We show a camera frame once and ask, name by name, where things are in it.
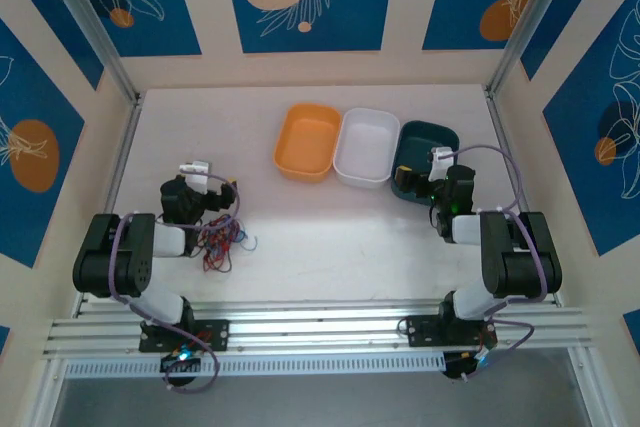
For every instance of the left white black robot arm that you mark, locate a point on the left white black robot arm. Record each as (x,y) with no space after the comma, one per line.
(115,257)

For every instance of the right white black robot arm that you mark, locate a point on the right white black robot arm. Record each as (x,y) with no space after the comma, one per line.
(520,257)

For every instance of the dark teal plastic bin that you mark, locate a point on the dark teal plastic bin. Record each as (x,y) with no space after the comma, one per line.
(417,139)

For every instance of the white plastic bin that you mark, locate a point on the white plastic bin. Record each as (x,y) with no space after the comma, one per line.
(367,147)

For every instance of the orange plastic bin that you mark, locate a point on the orange plastic bin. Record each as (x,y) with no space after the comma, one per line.
(305,142)

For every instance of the black controller board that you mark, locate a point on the black controller board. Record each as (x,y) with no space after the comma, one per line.
(180,362)
(460,367)

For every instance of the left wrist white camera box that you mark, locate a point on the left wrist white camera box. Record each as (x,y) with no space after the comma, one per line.
(197,174)

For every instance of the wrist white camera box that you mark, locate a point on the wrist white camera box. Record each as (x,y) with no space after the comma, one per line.
(197,174)
(440,159)

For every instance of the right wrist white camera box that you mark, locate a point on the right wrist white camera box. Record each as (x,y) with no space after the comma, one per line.
(440,159)

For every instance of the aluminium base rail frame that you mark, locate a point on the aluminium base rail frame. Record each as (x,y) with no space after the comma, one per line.
(320,327)

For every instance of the aluminium frame post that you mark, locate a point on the aluminium frame post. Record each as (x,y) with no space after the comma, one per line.
(525,12)
(95,22)

